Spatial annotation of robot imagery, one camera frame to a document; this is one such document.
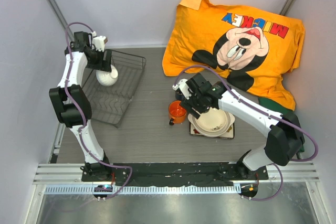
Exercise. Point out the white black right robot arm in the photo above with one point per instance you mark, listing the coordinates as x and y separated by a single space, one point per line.
282 132

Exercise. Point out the large white oval dish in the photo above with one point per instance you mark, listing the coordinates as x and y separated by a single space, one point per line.
231 121

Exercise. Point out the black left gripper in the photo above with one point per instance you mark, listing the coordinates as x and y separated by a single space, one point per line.
104 65

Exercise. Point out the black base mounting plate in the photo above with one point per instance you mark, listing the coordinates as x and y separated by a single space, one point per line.
171 174

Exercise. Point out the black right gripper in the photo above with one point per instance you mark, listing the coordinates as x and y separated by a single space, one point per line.
189 104

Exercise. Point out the orange Mickey pillow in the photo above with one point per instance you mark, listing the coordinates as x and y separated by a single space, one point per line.
251 48

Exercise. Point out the blue mug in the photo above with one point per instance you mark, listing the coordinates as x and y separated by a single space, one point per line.
179 95

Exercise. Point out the black wire dish rack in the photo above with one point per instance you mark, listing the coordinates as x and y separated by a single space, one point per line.
109 104

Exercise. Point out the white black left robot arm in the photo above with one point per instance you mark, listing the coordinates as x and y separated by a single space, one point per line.
72 107

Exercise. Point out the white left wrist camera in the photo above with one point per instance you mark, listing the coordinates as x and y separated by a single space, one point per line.
99 42

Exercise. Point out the aluminium frame rail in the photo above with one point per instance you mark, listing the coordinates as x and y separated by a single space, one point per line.
71 173

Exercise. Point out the white ribbed bowl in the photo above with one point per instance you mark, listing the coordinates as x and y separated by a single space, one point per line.
107 78

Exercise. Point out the orange mug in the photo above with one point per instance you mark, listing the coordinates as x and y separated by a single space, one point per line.
177 114

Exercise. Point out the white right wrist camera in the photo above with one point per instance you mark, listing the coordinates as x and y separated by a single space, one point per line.
182 89

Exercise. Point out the square floral plate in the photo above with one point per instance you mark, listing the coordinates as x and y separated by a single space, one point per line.
229 134

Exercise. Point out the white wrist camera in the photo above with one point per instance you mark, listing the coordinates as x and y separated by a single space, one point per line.
182 89
99 42

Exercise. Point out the white slotted cable duct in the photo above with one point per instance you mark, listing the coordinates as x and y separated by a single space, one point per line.
134 190

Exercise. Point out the small cream plate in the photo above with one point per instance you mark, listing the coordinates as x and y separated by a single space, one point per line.
213 121

